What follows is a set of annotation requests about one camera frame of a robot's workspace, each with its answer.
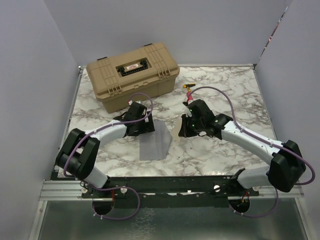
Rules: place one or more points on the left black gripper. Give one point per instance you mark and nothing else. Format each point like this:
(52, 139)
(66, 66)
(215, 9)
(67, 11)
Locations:
(147, 127)

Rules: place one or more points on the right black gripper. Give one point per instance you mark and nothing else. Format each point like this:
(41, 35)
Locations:
(184, 132)

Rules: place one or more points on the cream letter card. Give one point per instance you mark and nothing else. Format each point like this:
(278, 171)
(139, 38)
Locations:
(175, 131)

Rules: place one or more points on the grey translucent envelope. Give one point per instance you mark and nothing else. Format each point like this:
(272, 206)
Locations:
(155, 145)

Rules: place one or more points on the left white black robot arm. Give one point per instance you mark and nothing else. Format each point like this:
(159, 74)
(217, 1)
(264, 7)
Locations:
(79, 151)

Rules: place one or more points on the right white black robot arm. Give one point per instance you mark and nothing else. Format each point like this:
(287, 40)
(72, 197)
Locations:
(284, 166)

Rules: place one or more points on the tan plastic toolbox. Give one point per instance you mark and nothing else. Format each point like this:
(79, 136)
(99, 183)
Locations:
(146, 72)

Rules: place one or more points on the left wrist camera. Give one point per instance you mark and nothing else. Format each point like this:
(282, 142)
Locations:
(131, 102)

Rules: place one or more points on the red handled screwdriver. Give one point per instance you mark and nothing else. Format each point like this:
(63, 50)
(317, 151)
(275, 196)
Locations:
(189, 97)

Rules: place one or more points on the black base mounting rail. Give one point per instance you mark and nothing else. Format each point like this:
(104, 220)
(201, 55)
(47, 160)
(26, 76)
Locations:
(165, 192)

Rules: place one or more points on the aluminium frame rail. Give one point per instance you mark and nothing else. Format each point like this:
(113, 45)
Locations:
(56, 188)

